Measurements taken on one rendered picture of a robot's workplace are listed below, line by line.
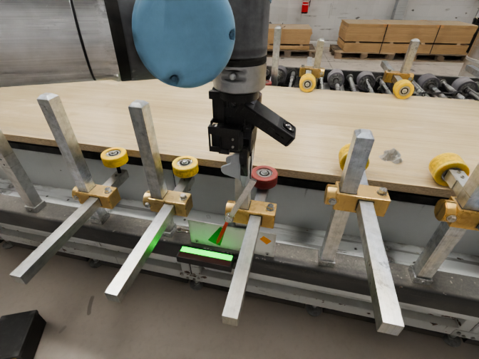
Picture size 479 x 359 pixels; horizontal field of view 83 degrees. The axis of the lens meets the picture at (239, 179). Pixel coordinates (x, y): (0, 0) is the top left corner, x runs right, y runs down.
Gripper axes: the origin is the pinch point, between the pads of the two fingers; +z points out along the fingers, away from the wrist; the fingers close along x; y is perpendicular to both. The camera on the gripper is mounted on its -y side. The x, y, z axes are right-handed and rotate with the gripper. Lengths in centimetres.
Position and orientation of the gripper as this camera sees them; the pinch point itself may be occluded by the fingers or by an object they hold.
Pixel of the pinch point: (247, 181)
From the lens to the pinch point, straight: 58.6
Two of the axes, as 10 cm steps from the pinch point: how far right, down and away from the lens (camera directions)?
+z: -0.1, 8.0, 6.0
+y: -9.8, -1.4, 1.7
